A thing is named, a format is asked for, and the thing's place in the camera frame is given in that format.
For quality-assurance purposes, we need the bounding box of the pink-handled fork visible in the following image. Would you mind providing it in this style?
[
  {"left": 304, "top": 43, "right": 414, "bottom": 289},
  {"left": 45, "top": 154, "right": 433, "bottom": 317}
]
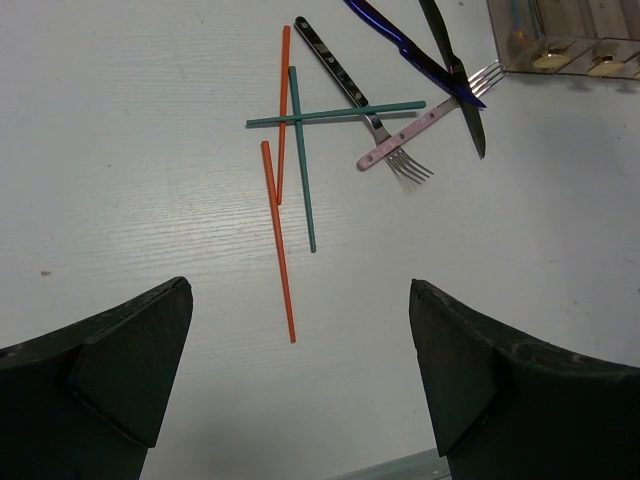
[{"left": 356, "top": 60, "right": 505, "bottom": 184}]

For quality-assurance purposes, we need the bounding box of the black knife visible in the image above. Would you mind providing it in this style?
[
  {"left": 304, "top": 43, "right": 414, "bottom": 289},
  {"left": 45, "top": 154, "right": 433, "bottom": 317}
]
[{"left": 419, "top": 0, "right": 486, "bottom": 159}]

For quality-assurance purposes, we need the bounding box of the teal chopstick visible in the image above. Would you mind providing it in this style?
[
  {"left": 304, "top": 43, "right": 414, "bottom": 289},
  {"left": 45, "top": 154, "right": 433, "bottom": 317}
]
[{"left": 288, "top": 66, "right": 317, "bottom": 253}]

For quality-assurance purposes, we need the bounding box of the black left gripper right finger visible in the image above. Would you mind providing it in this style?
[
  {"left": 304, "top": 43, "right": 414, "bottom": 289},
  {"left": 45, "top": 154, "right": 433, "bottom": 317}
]
[{"left": 409, "top": 280, "right": 639, "bottom": 479}]

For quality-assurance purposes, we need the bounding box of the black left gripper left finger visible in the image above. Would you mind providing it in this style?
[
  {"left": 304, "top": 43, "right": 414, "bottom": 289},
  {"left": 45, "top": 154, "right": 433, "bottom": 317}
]
[{"left": 1, "top": 277, "right": 193, "bottom": 479}]

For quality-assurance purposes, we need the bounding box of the long orange chopstick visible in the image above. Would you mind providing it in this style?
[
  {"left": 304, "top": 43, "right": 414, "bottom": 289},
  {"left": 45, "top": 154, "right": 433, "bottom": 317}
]
[{"left": 260, "top": 141, "right": 297, "bottom": 343}]

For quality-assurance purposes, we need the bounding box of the blue iridescent knife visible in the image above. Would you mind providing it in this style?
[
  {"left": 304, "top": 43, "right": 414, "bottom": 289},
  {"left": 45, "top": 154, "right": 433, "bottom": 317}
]
[{"left": 345, "top": 0, "right": 486, "bottom": 108}]

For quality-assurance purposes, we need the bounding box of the clear acrylic utensil organizer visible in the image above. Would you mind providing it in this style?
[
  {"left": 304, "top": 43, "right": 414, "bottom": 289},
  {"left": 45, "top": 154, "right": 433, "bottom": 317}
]
[{"left": 487, "top": 0, "right": 639, "bottom": 81}]

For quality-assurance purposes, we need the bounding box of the teal chopstick crossing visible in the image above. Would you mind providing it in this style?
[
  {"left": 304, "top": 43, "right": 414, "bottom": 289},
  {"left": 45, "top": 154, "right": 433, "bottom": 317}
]
[{"left": 245, "top": 101, "right": 427, "bottom": 128}]

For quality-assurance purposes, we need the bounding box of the iridescent long-handled spoon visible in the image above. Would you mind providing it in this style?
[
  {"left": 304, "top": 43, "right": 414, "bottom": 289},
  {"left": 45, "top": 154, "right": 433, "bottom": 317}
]
[{"left": 508, "top": 0, "right": 529, "bottom": 49}]

